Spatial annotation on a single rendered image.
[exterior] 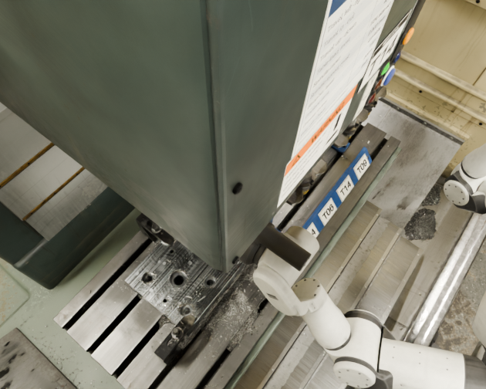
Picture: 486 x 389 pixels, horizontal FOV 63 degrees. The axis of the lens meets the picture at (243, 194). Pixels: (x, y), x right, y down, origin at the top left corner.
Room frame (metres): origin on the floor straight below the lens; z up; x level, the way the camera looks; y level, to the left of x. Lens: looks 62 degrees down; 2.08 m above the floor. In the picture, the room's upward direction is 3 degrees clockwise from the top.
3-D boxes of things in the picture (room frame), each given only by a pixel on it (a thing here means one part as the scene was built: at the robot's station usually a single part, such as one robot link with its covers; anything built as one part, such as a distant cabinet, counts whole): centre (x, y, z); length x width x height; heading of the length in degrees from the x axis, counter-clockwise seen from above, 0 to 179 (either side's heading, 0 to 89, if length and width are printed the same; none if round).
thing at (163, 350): (0.15, 0.15, 0.97); 0.13 x 0.03 x 0.15; 145
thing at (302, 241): (0.25, -0.07, 1.43); 0.11 x 0.11 x 0.11; 55
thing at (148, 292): (0.35, 0.14, 0.97); 0.29 x 0.23 x 0.05; 145
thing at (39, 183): (0.62, 0.48, 1.16); 0.48 x 0.05 x 0.51; 145
